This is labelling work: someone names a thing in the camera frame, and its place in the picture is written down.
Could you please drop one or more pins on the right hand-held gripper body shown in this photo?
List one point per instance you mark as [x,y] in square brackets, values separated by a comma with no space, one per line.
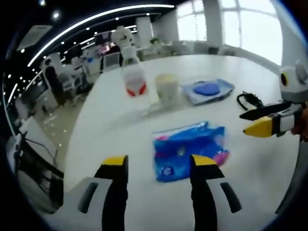
[294,84]

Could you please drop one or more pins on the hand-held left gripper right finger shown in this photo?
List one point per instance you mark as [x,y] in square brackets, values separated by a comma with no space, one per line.
[204,192]

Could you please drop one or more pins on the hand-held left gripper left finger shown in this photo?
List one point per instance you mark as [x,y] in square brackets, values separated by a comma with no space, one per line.
[113,192]

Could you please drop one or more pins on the blue tissue packet item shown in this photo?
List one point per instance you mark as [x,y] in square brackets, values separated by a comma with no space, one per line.
[185,149]

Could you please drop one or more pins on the wet wipes pack blue lid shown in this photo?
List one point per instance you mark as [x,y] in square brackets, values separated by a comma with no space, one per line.
[207,90]

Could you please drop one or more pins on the white paper cup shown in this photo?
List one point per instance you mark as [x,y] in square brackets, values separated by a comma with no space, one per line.
[167,89]

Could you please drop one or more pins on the clear water bottle item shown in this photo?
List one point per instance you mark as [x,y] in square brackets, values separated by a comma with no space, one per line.
[133,77]

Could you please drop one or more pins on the white tabletop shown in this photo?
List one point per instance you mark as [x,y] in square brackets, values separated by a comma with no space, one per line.
[108,125]

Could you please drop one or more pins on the person's right hand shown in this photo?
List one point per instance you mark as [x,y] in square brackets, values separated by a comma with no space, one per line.
[302,125]

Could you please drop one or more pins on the large bright window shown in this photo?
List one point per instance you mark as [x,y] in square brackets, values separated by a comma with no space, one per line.
[250,29]

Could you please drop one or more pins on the black stand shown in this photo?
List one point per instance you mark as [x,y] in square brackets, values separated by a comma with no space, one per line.
[43,178]

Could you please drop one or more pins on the window with blinds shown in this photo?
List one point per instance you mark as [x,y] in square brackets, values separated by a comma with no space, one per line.
[191,19]

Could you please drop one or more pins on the white office chair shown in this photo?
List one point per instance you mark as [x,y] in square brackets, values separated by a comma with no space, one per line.
[111,61]

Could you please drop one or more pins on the green potted plant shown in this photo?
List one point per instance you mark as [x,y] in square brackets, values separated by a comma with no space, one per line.
[155,41]

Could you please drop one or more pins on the ceiling air conditioner vent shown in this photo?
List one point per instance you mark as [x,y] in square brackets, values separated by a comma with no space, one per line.
[33,37]

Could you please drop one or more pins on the curved ceiling light strip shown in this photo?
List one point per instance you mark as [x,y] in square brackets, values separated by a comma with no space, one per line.
[96,18]

